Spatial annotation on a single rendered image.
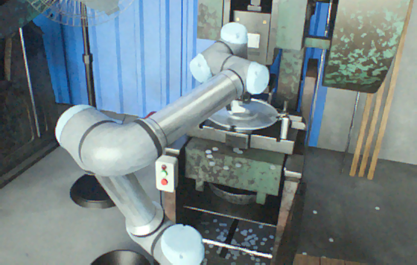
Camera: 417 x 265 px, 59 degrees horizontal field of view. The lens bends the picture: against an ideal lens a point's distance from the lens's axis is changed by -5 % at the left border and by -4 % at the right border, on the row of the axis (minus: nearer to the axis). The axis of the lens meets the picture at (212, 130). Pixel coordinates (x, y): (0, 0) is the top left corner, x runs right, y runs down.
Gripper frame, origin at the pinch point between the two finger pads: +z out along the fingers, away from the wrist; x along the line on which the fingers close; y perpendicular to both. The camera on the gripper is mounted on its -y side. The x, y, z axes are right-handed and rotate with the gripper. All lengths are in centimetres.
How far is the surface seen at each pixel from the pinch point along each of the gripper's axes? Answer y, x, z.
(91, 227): -74, -21, 85
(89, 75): -83, 38, 31
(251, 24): 2.1, 31.0, -14.0
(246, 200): 7, -6, 52
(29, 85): -145, 53, 62
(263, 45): 7.2, 27.8, -7.7
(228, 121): -2.0, 4.1, 11.2
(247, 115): 4.3, 10.7, 13.6
